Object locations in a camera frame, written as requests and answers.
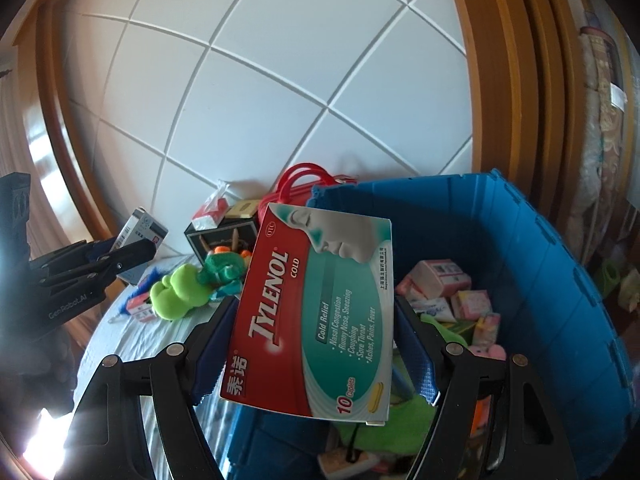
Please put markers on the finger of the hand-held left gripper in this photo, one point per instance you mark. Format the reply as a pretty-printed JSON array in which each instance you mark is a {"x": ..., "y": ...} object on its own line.
[
  {"x": 125, "y": 260},
  {"x": 70, "y": 256}
]

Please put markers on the red green medicine box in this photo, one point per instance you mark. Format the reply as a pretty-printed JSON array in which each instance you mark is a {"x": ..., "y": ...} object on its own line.
[{"x": 310, "y": 310}]

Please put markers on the blue plastic storage crate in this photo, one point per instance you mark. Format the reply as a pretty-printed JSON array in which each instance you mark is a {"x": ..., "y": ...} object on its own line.
[{"x": 525, "y": 260}]

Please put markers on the rolled patterned carpet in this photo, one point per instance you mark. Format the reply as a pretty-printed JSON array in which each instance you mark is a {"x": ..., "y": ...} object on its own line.
[{"x": 605, "y": 135}]

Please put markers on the green yellow wet wipes packet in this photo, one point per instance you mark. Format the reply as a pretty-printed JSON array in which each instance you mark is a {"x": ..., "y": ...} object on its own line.
[{"x": 230, "y": 289}]

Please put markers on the green frog plush toy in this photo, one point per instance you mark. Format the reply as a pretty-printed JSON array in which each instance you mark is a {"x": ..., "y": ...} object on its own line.
[{"x": 175, "y": 295}]

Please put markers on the wooden headboard frame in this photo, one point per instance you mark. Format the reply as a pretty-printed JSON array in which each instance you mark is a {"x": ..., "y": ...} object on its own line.
[{"x": 500, "y": 85}]

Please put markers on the black gift box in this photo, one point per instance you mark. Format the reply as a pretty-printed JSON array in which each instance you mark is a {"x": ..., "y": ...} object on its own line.
[{"x": 200, "y": 240}]

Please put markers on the blue feather toy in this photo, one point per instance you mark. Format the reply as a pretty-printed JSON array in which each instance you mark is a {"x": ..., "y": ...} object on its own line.
[{"x": 150, "y": 276}]

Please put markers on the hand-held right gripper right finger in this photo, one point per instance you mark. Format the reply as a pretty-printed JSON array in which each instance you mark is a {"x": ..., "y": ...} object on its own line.
[{"x": 417, "y": 355}]

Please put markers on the red hard-shell suitcase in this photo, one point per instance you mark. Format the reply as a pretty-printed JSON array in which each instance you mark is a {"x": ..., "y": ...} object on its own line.
[{"x": 295, "y": 180}]

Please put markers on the red white tissue packet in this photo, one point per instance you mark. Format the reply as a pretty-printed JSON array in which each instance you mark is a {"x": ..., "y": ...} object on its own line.
[{"x": 210, "y": 215}]

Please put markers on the red white small box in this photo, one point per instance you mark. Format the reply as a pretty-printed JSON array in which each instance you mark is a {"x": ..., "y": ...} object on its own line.
[{"x": 139, "y": 312}]

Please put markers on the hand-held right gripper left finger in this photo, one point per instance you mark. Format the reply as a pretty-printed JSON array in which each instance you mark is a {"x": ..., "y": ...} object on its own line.
[{"x": 210, "y": 360}]

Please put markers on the dark green turtle plush toy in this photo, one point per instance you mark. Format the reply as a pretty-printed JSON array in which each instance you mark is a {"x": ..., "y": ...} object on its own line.
[{"x": 222, "y": 267}]

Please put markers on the small white medicine box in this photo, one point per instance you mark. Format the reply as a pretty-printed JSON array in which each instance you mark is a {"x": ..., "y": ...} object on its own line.
[{"x": 142, "y": 227}]

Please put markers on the pile of small pink boxes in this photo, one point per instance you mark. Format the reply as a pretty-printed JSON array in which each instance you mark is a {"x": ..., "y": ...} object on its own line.
[{"x": 440, "y": 275}]

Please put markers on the flat yellow box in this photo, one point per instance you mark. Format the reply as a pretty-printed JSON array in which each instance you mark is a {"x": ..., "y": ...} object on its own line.
[{"x": 242, "y": 209}]

